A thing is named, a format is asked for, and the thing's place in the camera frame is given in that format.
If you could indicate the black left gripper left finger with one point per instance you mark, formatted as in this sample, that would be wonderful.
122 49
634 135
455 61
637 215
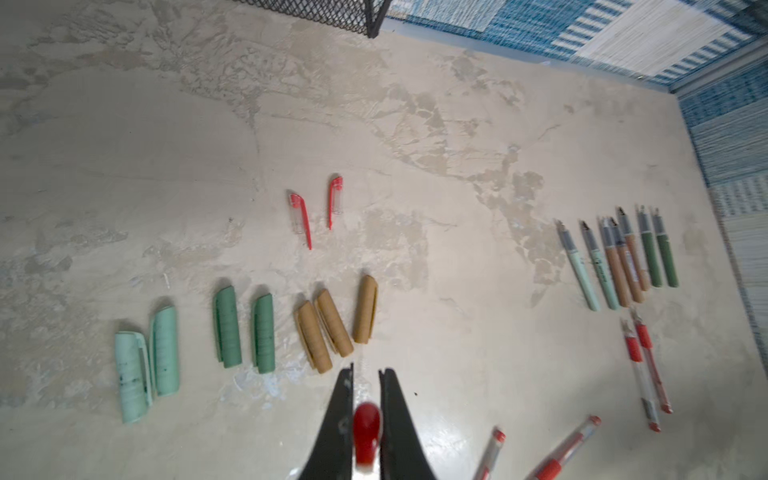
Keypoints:
332 454

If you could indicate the red pen cap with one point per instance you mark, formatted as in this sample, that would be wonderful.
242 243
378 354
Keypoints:
334 199
300 218
367 434

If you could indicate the red pen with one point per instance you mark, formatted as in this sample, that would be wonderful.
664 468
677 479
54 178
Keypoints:
551 467
647 346
491 454
636 357

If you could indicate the tan highlighter pen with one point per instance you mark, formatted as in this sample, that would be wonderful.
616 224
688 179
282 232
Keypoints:
614 262
626 259
631 242

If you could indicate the dark green marker pen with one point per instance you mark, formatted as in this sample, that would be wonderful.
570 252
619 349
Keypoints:
648 246

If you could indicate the mint highlighter pen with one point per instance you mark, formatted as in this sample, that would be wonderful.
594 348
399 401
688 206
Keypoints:
600 264
578 265

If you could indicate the tan highlighter pen top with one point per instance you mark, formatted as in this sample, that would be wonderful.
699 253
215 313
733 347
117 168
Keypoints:
631 242

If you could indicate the mint pen cap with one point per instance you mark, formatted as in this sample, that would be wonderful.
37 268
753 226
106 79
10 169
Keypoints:
133 370
164 352

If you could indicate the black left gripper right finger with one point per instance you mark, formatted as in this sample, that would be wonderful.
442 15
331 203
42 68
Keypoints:
401 454

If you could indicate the black wire mesh shelf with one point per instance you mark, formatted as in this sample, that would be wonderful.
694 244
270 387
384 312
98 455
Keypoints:
363 17

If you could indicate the green marker cap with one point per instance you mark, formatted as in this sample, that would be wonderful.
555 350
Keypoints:
263 336
226 327

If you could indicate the tan marker cap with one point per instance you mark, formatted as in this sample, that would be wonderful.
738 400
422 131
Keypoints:
335 329
312 338

